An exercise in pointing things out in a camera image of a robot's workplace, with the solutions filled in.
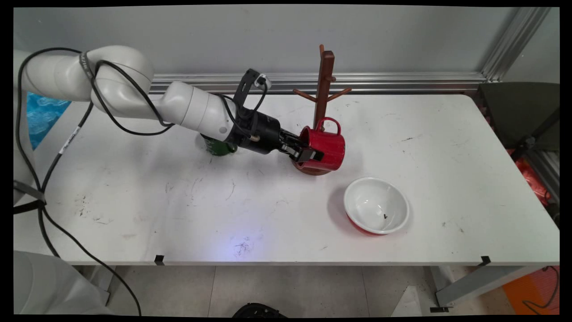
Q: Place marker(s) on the red mug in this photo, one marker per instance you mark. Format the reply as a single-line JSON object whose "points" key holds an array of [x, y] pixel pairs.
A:
{"points": [[328, 147]]}

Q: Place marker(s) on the black tape piece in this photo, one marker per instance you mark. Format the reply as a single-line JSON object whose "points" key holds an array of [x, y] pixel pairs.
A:
{"points": [[485, 260], [159, 259]]}

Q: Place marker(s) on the blue patterned cloth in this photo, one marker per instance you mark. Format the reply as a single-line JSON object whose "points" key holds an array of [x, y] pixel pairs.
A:
{"points": [[42, 116]]}

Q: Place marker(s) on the orange box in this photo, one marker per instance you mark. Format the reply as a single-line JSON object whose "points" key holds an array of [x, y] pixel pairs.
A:
{"points": [[532, 288]]}

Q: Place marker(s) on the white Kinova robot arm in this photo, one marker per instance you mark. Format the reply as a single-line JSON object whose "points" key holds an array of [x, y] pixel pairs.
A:
{"points": [[187, 105]]}

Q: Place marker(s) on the horizontal aluminium rail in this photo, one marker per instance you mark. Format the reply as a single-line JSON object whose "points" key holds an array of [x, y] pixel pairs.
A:
{"points": [[380, 81]]}

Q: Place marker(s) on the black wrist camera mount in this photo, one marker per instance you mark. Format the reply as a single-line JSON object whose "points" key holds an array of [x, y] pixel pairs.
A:
{"points": [[245, 87]]}

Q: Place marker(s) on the black round floor object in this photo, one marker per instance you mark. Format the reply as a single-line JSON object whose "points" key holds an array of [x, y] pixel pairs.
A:
{"points": [[257, 311]]}

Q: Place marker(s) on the dark green cup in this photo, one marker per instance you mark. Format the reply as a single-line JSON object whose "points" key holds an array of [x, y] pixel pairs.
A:
{"points": [[216, 146]]}

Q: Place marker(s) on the diagonal aluminium frame post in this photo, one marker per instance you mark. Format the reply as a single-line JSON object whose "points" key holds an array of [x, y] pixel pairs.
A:
{"points": [[514, 42]]}

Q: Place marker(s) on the red bowl with white inside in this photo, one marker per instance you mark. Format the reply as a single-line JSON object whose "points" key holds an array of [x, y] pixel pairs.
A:
{"points": [[375, 203]]}

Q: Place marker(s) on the red plastic bag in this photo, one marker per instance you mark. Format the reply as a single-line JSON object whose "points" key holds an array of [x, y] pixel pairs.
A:
{"points": [[532, 179]]}

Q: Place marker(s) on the grey table leg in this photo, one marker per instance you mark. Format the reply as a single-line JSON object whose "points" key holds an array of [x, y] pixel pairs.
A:
{"points": [[473, 286]]}

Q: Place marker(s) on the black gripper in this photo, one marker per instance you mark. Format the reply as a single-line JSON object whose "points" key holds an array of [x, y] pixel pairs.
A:
{"points": [[263, 132]]}

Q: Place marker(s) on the brown wooden mug tree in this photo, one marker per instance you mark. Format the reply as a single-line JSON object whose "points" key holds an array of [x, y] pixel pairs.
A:
{"points": [[325, 71]]}

